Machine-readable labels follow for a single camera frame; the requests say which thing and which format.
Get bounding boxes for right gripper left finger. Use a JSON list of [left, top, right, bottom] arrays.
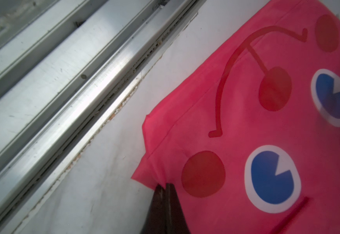
[[140, 184, 167, 234]]

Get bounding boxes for pink rabbit raincoat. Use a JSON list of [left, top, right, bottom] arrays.
[[132, 1, 340, 234]]

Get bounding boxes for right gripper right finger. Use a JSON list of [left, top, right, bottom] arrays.
[[166, 183, 190, 234]]

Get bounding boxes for aluminium mounting rail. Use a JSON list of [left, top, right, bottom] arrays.
[[0, 1, 198, 234]]

